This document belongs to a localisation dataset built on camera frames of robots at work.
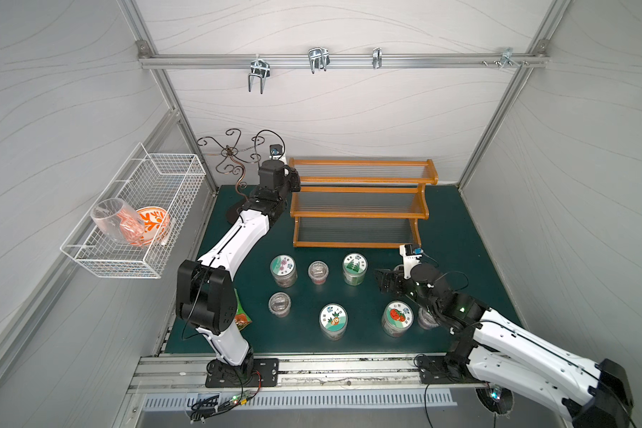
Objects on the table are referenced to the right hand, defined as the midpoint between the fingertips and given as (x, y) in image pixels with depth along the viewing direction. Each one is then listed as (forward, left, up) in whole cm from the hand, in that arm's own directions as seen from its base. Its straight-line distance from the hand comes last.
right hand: (388, 268), depth 78 cm
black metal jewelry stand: (+31, +51, +16) cm, 62 cm away
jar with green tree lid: (+4, +10, -7) cm, 12 cm away
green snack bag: (-13, +44, -12) cm, 48 cm away
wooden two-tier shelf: (+26, +7, 0) cm, 27 cm away
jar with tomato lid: (-11, -3, -7) cm, 14 cm away
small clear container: (-9, +33, -8) cm, 35 cm away
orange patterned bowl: (0, +62, +18) cm, 65 cm away
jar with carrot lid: (-14, +16, -6) cm, 22 cm away
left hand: (+26, +31, +16) cm, 44 cm away
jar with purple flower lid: (+2, +33, -6) cm, 33 cm away
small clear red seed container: (+3, +21, -9) cm, 24 cm away
